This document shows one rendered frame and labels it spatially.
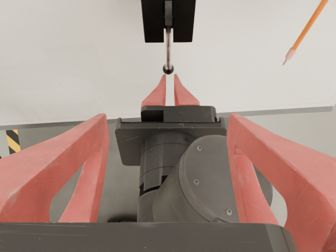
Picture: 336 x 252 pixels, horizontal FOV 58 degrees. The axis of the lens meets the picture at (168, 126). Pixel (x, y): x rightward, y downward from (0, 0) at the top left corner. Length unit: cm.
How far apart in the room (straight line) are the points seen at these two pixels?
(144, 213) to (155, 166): 4
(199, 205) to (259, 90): 36
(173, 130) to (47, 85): 28
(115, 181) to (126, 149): 126
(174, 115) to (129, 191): 130
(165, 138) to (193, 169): 10
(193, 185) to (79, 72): 33
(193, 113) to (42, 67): 26
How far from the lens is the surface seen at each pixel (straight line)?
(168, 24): 27
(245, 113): 56
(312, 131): 155
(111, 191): 158
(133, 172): 152
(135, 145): 29
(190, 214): 17
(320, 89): 54
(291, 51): 29
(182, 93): 31
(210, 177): 17
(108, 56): 43
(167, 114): 28
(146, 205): 25
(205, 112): 28
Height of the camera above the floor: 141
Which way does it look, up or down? 78 degrees down
